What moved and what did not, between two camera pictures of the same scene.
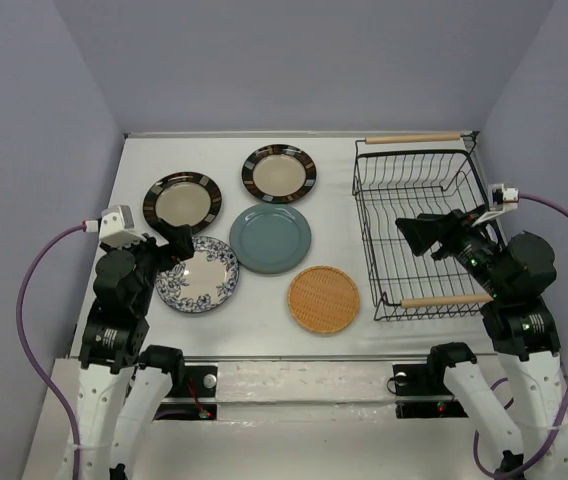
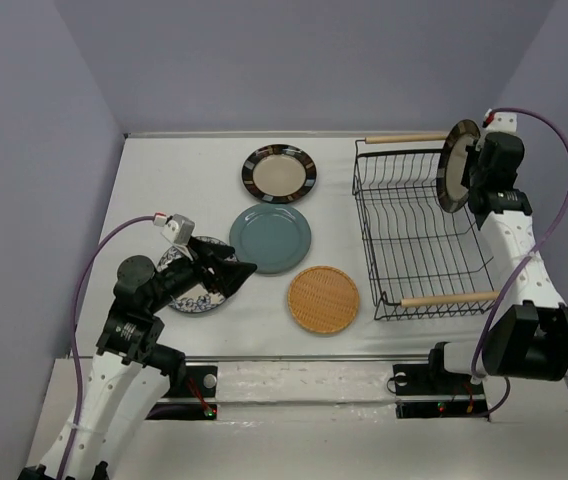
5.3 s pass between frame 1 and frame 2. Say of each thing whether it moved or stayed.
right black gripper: moved
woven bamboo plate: stayed
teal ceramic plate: stayed
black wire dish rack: stayed
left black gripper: moved
